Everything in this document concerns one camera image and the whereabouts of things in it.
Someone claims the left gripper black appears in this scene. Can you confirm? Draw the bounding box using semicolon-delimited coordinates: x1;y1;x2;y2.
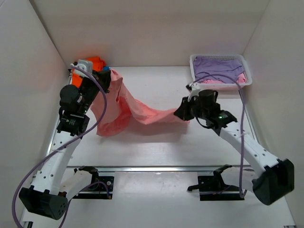
82;65;115;109

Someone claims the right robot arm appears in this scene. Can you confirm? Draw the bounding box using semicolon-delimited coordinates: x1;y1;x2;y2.
174;89;295;205

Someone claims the folded blue t-shirt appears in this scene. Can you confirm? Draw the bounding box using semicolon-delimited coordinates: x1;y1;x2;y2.
103;66;110;71

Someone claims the folded orange t-shirt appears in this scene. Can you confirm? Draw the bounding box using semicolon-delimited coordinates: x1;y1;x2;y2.
71;57;107;88

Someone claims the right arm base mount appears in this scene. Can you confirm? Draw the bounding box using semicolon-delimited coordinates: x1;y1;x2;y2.
187;164;244;201

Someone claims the purple t-shirt in basket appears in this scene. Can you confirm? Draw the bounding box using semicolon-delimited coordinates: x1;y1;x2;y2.
193;57;245;82

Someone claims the left aluminium rail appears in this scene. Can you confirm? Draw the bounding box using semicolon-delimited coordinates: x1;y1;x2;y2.
45;68;73;164

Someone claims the pink t-shirt in basket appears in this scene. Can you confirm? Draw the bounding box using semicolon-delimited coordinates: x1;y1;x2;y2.
199;73;247;84

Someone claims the aluminium rail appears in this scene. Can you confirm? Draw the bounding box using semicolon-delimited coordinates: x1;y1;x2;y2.
68;165;252;172
45;68;73;164

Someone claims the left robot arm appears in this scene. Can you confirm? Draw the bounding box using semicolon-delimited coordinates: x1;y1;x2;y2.
17;70;111;220

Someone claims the white plastic basket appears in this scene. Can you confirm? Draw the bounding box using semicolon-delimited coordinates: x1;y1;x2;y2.
190;54;252;90

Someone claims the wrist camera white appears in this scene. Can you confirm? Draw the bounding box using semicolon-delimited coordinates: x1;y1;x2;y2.
186;82;202;102
71;59;93;77

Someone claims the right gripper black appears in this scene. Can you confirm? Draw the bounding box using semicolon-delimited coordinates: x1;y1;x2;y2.
174;95;209;121

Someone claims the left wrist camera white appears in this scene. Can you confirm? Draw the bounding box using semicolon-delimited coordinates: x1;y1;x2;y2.
71;59;93;77

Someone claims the salmon pink t-shirt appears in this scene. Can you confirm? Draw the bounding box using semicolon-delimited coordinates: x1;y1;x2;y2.
96;69;188;137

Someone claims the front aluminium rail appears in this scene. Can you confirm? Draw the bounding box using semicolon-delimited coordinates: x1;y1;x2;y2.
68;165;252;172

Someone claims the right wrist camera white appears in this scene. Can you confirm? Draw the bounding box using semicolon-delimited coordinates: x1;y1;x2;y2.
186;82;202;102

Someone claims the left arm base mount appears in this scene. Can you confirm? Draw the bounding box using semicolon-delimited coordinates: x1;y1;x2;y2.
73;166;114;200

